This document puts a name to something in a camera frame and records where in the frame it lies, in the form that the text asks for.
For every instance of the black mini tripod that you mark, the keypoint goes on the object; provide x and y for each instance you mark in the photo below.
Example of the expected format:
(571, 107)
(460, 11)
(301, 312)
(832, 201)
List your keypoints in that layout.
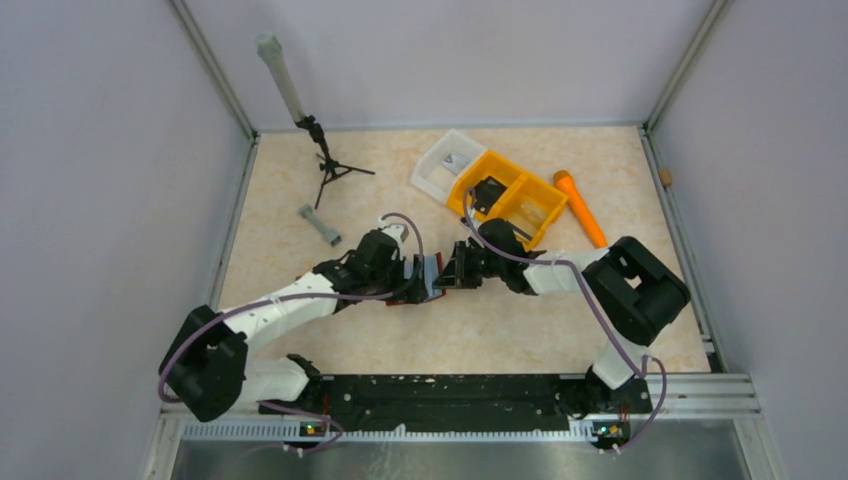
(332, 169)

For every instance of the silver card in white bin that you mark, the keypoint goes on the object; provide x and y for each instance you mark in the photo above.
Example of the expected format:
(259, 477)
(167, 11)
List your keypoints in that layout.
(455, 163)

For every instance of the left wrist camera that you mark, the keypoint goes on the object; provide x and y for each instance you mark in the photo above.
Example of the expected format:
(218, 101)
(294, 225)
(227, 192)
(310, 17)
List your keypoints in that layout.
(398, 232)

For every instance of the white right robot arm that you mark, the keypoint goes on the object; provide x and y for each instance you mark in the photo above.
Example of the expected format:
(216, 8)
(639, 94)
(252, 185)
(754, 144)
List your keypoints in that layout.
(631, 292)

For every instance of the red card holder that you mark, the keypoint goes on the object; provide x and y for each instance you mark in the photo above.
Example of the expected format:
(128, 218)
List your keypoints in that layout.
(434, 264)

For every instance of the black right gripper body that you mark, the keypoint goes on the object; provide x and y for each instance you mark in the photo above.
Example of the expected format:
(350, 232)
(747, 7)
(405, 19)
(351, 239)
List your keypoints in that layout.
(457, 266)

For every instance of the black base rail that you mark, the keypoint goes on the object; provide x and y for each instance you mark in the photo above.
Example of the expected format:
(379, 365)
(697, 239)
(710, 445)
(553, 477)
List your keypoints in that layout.
(465, 403)

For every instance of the clear card in yellow bin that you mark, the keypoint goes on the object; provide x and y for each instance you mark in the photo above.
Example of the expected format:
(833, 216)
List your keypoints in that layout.
(532, 214)

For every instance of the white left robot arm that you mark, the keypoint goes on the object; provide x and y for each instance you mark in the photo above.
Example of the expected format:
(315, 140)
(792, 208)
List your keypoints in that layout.
(210, 366)

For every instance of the orange plastic cylinder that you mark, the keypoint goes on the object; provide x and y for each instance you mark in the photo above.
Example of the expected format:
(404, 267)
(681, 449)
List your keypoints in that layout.
(564, 182)

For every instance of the grey tube on tripod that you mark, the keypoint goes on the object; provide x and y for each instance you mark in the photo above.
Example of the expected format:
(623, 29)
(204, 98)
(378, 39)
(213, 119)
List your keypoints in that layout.
(270, 51)

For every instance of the black cards in yellow bin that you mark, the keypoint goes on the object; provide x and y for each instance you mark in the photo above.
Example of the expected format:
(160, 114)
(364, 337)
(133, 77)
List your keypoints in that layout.
(486, 194)

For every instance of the grey toy block bar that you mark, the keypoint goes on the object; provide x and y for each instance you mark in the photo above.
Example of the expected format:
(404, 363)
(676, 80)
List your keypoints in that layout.
(329, 234)

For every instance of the yellow plastic double bin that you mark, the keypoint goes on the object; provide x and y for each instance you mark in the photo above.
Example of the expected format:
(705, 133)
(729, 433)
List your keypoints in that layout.
(522, 186)

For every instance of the white plastic bin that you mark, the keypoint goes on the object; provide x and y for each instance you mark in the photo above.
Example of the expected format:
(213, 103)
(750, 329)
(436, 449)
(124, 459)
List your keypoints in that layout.
(437, 171)

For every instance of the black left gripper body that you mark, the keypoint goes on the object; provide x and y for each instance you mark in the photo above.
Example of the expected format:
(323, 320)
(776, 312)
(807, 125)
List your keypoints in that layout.
(409, 277)

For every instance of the small brown wall knob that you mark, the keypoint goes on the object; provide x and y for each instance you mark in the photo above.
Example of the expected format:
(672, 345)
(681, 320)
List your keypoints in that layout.
(665, 177)

